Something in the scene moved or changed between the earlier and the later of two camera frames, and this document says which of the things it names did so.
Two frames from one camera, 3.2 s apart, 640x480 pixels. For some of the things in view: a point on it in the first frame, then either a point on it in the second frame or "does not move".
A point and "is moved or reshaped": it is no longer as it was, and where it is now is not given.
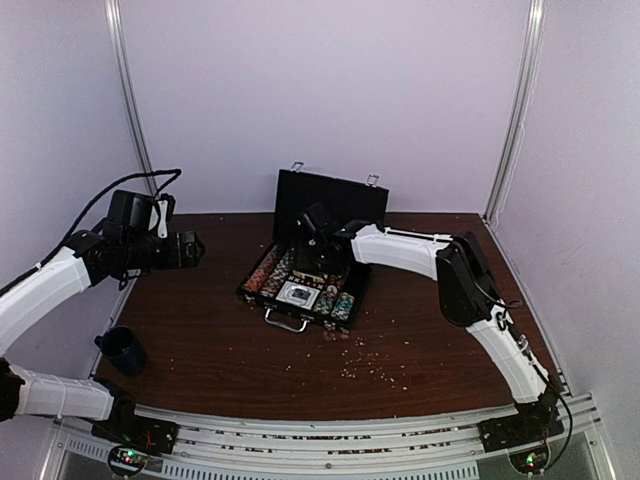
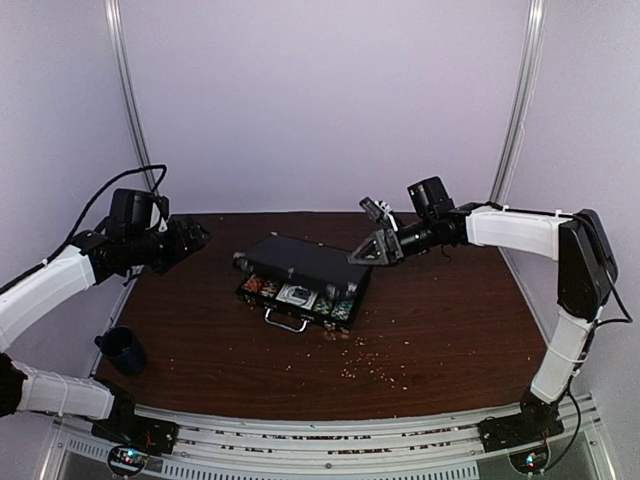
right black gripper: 302,259 to 386,249
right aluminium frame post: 535,31 does not move
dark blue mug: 122,351 does not move
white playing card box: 298,295 does not move
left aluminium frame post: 113,13 does not move
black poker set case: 294,293 is moved or reshaped
